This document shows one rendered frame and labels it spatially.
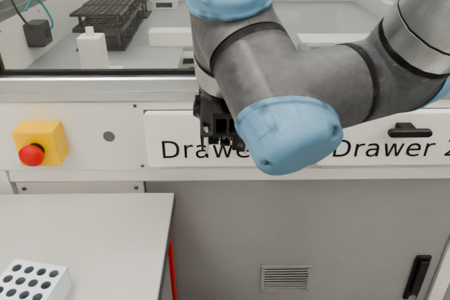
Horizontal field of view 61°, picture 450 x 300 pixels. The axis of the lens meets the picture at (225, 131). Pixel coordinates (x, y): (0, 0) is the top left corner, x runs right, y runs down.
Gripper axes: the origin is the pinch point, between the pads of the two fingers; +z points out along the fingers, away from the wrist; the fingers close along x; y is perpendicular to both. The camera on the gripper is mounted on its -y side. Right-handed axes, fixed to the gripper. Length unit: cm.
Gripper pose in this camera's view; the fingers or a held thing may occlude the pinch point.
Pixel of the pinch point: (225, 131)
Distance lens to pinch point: 64.0
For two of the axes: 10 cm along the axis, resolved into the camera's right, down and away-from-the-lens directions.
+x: 10.0, -0.1, 0.1
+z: -0.1, 4.3, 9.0
